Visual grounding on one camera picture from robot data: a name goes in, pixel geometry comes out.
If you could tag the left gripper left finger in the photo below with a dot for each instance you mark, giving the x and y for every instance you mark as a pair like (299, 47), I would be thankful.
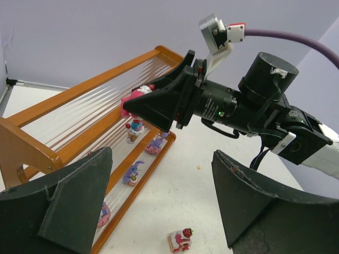
(59, 212)

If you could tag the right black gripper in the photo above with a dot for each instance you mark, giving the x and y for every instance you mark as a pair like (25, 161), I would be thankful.
(182, 93)

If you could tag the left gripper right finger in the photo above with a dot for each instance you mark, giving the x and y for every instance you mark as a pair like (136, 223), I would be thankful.
(262, 215)

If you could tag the pink bear cake toy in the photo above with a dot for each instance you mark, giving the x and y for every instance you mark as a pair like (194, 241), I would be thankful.
(142, 90)

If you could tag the purple bunny sitting donut toy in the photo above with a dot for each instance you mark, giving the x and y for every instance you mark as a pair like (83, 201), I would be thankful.
(104, 217)

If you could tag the small purple bunny toy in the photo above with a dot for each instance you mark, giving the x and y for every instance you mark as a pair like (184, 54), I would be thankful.
(130, 176)

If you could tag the red strawberry cake toy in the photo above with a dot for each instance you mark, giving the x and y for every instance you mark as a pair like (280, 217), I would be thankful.
(180, 241)

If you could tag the blue cupcake toy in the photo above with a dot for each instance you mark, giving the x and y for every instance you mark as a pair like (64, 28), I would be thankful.
(134, 129)

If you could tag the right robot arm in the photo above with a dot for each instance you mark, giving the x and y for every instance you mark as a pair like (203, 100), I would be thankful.
(258, 107)

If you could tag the orange three-tier acrylic shelf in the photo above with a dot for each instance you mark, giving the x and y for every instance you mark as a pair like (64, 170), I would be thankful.
(61, 130)

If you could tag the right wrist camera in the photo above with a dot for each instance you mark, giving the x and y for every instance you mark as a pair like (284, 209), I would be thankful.
(219, 39)

